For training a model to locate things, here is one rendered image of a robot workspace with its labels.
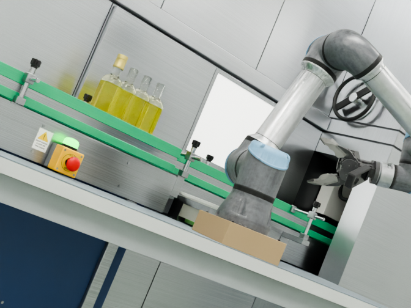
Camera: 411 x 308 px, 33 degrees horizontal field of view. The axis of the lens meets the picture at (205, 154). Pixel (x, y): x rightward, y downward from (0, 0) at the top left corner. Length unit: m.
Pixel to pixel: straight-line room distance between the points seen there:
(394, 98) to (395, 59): 1.00
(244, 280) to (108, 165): 0.54
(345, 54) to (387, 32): 1.13
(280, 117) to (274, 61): 0.83
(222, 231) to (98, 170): 0.48
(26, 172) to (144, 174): 0.65
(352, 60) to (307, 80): 0.15
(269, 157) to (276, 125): 0.19
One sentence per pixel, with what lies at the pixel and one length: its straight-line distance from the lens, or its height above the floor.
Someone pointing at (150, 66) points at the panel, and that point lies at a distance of 2.41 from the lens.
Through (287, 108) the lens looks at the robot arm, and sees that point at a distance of 2.00.
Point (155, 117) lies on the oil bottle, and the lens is 2.27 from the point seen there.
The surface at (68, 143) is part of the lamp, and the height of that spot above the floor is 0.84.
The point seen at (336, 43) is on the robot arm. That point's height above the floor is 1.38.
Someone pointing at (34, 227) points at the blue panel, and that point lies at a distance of 2.02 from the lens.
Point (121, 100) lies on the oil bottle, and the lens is 2.19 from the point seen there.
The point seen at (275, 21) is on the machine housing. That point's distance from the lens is 2.80.
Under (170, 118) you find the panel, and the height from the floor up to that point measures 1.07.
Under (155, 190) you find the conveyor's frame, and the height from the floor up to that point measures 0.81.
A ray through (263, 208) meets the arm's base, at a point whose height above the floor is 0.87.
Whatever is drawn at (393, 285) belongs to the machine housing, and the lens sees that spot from 3.03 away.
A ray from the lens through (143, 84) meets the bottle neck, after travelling 2.25.
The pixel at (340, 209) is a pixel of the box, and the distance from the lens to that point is 3.13.
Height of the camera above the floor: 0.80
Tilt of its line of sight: 5 degrees up
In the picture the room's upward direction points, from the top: 23 degrees clockwise
